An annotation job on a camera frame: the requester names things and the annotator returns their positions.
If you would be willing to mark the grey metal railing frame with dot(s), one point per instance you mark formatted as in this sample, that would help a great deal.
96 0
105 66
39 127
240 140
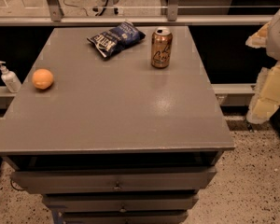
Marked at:
140 12

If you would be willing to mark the orange fruit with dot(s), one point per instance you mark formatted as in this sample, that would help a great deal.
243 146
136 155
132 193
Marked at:
42 79

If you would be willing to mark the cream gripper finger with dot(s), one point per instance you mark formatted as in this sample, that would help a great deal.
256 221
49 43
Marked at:
259 38
266 99

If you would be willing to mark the grey drawer cabinet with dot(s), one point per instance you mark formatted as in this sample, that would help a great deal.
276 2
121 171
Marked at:
115 141

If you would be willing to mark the white pump bottle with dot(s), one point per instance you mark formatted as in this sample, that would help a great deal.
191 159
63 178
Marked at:
9 78

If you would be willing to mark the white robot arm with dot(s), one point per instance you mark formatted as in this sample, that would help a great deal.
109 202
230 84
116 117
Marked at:
273 38

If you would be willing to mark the blue chip bag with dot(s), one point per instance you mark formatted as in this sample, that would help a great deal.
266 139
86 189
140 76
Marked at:
117 39

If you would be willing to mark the orange soda can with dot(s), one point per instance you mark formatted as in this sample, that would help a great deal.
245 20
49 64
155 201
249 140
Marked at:
161 45

